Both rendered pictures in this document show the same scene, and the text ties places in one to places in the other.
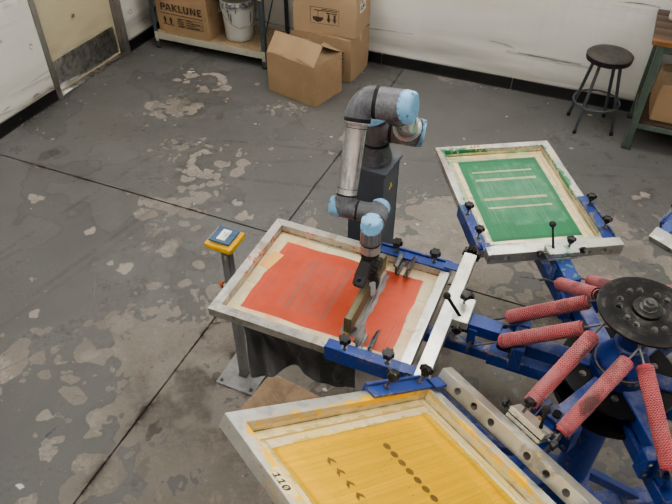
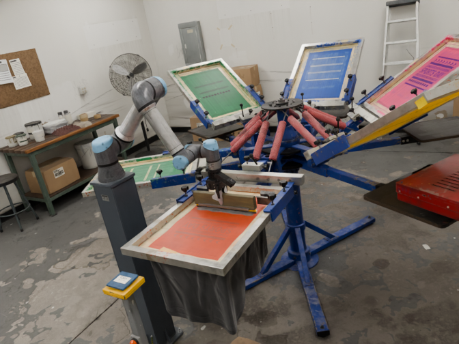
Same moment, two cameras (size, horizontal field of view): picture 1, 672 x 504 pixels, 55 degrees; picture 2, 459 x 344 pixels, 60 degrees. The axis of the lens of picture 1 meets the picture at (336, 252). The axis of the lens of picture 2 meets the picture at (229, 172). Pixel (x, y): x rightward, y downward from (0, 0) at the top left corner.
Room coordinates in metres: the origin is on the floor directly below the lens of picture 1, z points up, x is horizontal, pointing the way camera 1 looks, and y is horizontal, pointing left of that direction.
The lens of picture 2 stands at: (1.34, 1.83, 1.95)
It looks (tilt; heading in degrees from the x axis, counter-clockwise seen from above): 21 degrees down; 280
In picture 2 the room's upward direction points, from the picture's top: 10 degrees counter-clockwise
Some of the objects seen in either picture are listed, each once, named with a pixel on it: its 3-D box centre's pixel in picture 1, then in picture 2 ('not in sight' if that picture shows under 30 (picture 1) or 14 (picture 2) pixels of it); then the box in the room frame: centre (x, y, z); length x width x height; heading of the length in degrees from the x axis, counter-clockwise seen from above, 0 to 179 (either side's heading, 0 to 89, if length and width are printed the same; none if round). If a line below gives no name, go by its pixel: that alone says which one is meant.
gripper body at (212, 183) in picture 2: (370, 262); (215, 178); (1.76, -0.13, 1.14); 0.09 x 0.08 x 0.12; 157
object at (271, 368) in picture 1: (300, 361); (249, 268); (1.62, 0.14, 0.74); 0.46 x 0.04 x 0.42; 67
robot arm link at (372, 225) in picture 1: (371, 230); (210, 150); (1.76, -0.13, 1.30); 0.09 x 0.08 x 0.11; 163
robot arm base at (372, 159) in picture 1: (375, 149); (109, 169); (2.36, -0.17, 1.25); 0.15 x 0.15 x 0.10
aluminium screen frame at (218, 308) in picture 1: (334, 290); (212, 218); (1.79, 0.01, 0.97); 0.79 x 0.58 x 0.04; 67
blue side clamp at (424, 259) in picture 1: (414, 261); (195, 194); (1.95, -0.32, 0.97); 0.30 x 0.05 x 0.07; 67
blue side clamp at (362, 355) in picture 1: (365, 360); (279, 202); (1.44, -0.11, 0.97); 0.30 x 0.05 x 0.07; 67
